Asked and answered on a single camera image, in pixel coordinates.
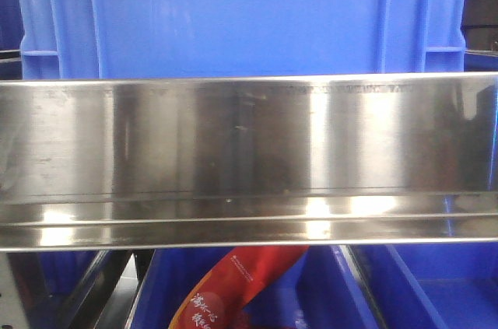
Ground blue bin lower middle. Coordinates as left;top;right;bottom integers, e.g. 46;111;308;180
125;246;379;328

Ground blue bin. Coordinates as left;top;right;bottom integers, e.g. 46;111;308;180
125;246;379;328
352;243;497;328
37;250;112;329

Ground blue bin lower right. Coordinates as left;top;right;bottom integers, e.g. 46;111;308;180
352;243;497;328

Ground blue bin lower left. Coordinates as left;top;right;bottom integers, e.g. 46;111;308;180
37;250;112;329

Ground red snack bag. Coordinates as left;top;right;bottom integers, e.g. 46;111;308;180
168;246;309;328

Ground large blue plastic crate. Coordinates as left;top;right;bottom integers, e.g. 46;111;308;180
19;0;466;79

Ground stainless steel rail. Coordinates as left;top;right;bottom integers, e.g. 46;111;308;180
1;72;497;251

